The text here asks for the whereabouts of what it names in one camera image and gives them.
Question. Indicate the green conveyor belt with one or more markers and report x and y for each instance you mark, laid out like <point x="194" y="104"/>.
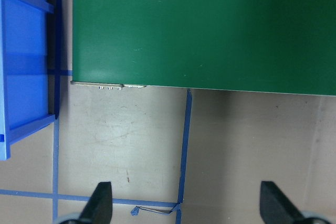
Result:
<point x="277" y="46"/>

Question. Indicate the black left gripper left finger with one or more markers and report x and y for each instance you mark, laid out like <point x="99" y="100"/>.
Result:
<point x="99" y="208"/>

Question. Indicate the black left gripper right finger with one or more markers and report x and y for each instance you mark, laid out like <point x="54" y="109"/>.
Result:
<point x="275" y="207"/>

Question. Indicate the blue bin left side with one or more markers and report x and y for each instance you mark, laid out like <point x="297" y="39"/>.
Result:
<point x="24" y="75"/>

